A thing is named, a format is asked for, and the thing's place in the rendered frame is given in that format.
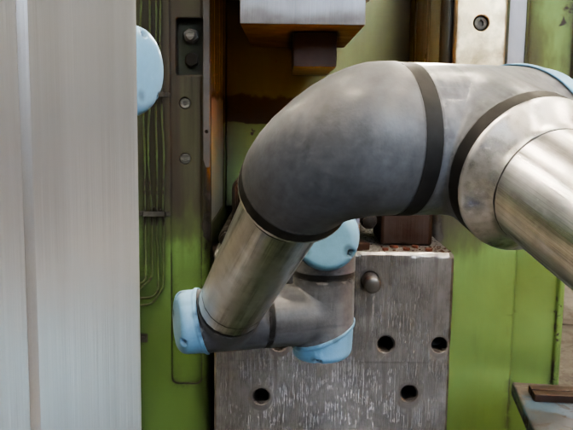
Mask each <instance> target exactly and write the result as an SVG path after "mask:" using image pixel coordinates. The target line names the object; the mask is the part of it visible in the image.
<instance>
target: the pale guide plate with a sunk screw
mask: <svg viewBox="0 0 573 430"><path fill-rule="evenodd" d="M506 17H507V0H454V27H453V47H452V64H472V65H496V66H500V65H504V64H505V48H506Z"/></svg>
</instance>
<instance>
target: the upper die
mask: <svg viewBox="0 0 573 430"><path fill-rule="evenodd" d="M365 18H366V0H240V24H241V26H242V28H243V30H244V32H245V34H246V36H247V38H248V40H249V42H250V44H251V46H252V47H292V40H293V33H294V32H336V33H337V48H344V47H345V46H346V45H347V44H348V43H349V42H350V41H351V39H352V38H353V37H354V36H355V35H356V34H357V33H358V32H359V31H360V30H361V29H362V28H363V27H364V26H365Z"/></svg>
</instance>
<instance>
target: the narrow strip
mask: <svg viewBox="0 0 573 430"><path fill-rule="evenodd" d="M203 160H204V162H205V167H210V0H203Z"/></svg>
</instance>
